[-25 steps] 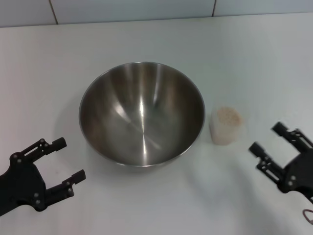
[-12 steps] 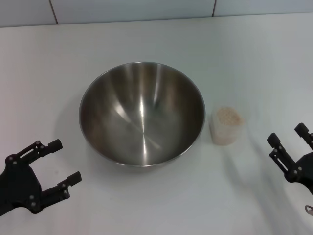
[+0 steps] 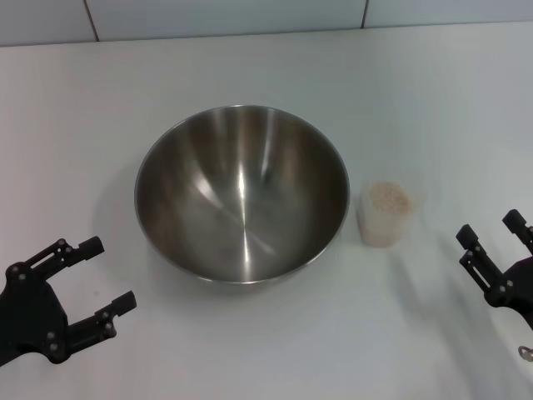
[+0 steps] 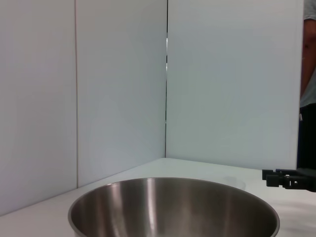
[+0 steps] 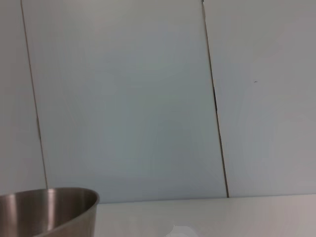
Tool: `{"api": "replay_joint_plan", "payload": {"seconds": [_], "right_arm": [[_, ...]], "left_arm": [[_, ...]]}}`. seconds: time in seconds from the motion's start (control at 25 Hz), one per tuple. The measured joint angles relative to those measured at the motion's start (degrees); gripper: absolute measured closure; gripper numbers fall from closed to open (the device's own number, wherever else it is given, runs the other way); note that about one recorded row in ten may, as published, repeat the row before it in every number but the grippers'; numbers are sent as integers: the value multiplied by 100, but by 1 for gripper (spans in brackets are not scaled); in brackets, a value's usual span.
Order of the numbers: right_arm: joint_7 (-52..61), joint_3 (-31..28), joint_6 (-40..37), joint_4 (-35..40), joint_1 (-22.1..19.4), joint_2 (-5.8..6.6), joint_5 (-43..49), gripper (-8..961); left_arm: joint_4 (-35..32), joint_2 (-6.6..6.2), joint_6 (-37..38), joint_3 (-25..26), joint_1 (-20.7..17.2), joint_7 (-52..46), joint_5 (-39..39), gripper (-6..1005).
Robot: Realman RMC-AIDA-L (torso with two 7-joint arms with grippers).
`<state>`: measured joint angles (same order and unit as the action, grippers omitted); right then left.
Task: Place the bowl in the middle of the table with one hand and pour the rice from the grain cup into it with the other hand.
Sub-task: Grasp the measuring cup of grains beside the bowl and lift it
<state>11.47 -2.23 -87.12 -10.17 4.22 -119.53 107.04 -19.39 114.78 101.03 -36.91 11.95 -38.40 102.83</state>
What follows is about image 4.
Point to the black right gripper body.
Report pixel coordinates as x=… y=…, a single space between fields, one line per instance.
x=308 y=177

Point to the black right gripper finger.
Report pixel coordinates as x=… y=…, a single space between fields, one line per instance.
x=274 y=180
x=270 y=172

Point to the stainless steel bowl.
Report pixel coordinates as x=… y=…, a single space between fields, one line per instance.
x=172 y=212

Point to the bare person forearm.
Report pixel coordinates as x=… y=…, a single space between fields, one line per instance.
x=309 y=49

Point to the person in grey shirt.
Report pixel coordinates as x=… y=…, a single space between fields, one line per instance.
x=309 y=98

